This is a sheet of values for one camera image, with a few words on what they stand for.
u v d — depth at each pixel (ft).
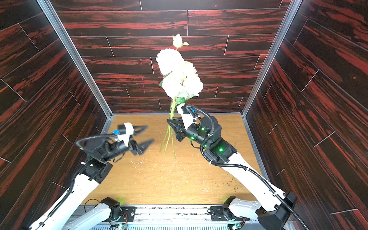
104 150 1.57
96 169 1.62
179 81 1.45
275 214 1.19
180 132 1.67
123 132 1.64
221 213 2.42
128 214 2.40
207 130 1.44
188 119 1.66
